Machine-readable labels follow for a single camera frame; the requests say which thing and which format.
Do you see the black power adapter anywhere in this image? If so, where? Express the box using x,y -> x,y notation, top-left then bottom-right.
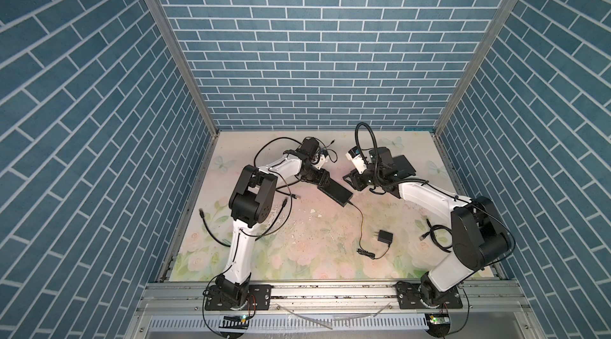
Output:
348,201 -> 394,260

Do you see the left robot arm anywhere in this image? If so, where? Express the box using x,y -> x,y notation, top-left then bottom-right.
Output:
215,137 -> 329,293

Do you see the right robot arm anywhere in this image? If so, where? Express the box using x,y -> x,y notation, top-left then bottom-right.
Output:
343,170 -> 515,293

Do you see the flat black router box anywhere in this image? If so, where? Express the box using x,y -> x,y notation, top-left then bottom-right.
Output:
381,155 -> 416,181

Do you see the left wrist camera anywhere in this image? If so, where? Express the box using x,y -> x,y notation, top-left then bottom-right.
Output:
313,149 -> 329,170

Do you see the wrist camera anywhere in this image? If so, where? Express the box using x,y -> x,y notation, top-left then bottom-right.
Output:
346,146 -> 369,174
313,149 -> 329,170

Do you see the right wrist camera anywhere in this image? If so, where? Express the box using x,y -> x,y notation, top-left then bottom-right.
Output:
346,146 -> 369,174

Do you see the thin black cable left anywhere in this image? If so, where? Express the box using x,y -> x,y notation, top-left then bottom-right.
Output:
197,196 -> 294,249

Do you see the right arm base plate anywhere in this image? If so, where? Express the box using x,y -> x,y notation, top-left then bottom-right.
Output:
394,281 -> 463,310

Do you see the aluminium rail frame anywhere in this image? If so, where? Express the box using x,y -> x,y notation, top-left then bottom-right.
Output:
127,279 -> 544,338

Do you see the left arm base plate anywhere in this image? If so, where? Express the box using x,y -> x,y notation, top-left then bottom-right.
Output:
205,283 -> 272,311

